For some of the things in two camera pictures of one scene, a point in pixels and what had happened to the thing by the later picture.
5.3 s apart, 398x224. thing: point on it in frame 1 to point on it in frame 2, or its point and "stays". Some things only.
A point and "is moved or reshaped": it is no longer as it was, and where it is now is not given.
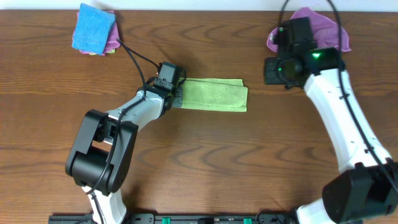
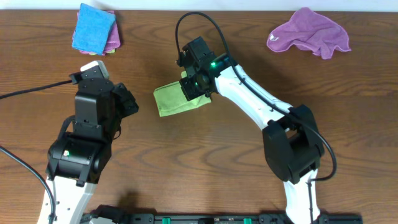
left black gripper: [178, 102] to [131, 102]
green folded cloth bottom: [111, 51] stays
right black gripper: [271, 78] to [188, 92]
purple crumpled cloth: [324, 33] stays
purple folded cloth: [112, 43] stays
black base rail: [180, 218] stays
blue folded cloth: [92, 29] stays
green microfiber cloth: [214, 94] is moved or reshaped
